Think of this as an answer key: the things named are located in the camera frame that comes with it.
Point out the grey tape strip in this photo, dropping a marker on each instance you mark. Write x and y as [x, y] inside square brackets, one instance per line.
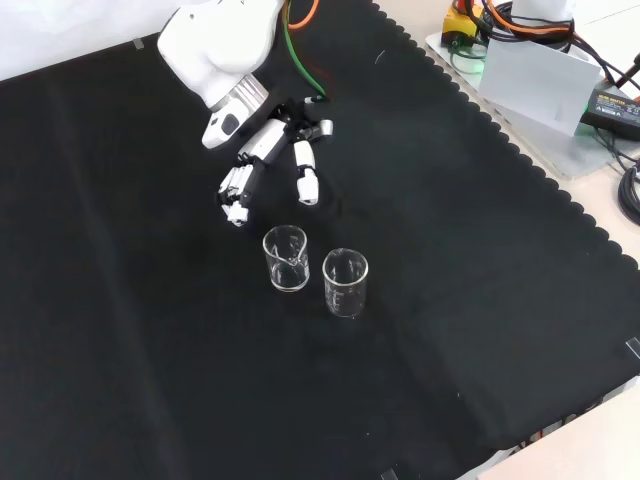
[633, 348]
[389, 475]
[138, 44]

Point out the black power adapter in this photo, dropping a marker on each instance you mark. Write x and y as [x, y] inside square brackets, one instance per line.
[615, 107]

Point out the clear glass beaker with markings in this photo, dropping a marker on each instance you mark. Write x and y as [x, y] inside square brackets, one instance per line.
[345, 311]

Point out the clear glass beaker with spout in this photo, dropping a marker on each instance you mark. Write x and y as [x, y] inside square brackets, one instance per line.
[290, 285]

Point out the thin white thread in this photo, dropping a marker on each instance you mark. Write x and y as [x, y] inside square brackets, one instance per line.
[378, 56]

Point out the white wrist camera shell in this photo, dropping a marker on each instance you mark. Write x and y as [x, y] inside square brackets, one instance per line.
[220, 131]

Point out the white folded card board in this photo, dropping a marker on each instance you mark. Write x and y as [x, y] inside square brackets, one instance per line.
[535, 80]

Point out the yellow stop button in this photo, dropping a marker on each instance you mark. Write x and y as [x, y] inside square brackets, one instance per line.
[452, 25]

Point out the grey metal base plate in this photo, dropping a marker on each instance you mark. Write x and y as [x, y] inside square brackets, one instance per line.
[550, 150]

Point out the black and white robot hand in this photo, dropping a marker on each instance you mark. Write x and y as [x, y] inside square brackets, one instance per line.
[267, 140]

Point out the black bench cloth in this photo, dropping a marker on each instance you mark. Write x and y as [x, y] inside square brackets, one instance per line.
[150, 300]

